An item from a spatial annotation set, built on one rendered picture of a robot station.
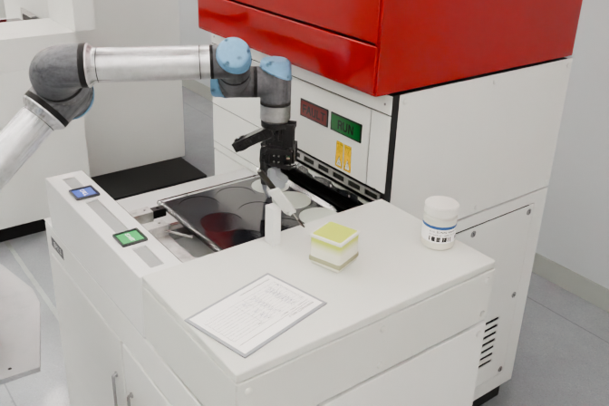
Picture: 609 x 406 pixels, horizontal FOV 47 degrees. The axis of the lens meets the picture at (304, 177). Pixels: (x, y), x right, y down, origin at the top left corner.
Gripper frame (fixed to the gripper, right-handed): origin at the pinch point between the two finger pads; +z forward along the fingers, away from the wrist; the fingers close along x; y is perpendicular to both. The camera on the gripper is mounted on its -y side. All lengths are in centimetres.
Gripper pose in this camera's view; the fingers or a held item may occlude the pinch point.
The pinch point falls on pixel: (265, 192)
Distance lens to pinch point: 180.7
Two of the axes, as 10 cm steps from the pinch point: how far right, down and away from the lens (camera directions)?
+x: 2.1, -3.9, 8.9
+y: 9.8, 1.2, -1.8
